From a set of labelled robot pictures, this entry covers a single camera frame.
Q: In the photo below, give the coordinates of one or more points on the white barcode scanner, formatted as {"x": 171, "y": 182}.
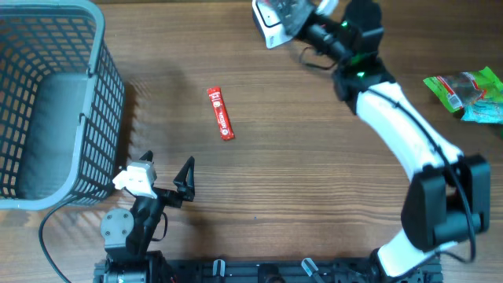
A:
{"x": 269, "y": 24}

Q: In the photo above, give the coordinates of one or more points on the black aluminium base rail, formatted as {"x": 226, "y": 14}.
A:
{"x": 275, "y": 271}

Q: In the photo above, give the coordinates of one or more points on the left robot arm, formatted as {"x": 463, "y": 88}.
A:
{"x": 128, "y": 232}

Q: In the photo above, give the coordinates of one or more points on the grey plastic mesh basket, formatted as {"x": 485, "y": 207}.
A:
{"x": 62, "y": 101}

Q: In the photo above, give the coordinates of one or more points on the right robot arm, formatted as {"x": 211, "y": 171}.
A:
{"x": 448, "y": 199}

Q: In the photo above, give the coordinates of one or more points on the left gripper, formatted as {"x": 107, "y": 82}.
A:
{"x": 185, "y": 183}

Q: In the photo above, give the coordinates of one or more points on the red Nescafe coffee stick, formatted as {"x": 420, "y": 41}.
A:
{"x": 221, "y": 115}

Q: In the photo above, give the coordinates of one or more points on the light blue tissue pack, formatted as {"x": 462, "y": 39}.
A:
{"x": 483, "y": 111}

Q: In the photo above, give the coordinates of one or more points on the pink white small box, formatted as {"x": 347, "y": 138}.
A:
{"x": 293, "y": 14}

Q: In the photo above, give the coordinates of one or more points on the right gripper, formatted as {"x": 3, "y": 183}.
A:
{"x": 306, "y": 21}

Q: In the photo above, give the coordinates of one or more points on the Haribo gummy candy bag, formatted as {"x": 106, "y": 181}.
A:
{"x": 458, "y": 91}

